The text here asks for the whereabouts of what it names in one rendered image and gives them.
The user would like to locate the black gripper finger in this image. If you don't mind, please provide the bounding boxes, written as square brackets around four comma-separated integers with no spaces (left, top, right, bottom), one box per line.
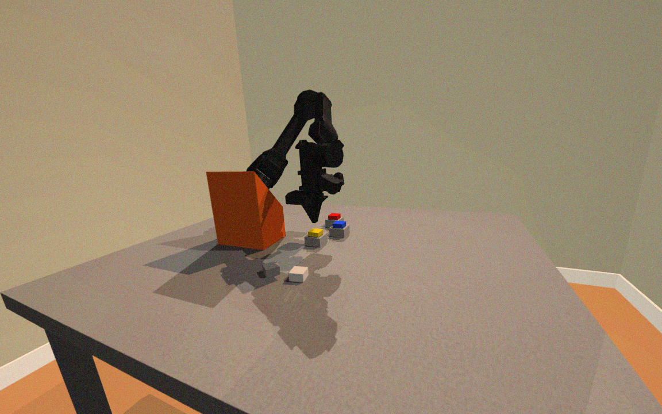
[316,195,328,222]
[302,200,321,223]

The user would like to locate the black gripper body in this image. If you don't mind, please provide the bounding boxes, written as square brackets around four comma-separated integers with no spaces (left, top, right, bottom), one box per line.
[285,166,324,205]

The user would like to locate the yellow button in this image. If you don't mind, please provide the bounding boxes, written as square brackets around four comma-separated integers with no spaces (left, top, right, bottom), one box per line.
[305,228,328,247]

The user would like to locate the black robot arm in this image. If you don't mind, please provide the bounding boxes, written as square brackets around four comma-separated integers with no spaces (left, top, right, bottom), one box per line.
[246,90,344,194]

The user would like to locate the red button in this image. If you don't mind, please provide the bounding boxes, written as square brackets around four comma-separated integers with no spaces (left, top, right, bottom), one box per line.
[325,213,344,227]

